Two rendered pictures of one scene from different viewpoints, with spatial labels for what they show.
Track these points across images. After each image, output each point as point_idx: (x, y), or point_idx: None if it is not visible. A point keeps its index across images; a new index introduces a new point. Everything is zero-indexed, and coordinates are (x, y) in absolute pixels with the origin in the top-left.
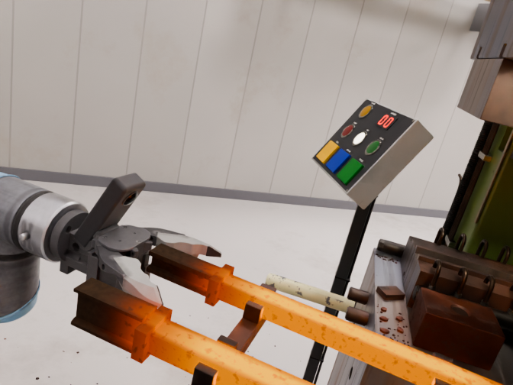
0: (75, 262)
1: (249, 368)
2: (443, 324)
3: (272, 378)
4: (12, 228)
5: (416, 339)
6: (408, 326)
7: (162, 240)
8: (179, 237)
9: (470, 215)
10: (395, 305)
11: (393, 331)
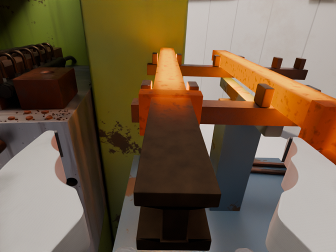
0: None
1: (275, 76)
2: (63, 80)
3: (265, 72)
4: None
5: (63, 103)
6: (36, 110)
7: (70, 229)
8: (12, 195)
9: None
10: (2, 114)
11: (46, 115)
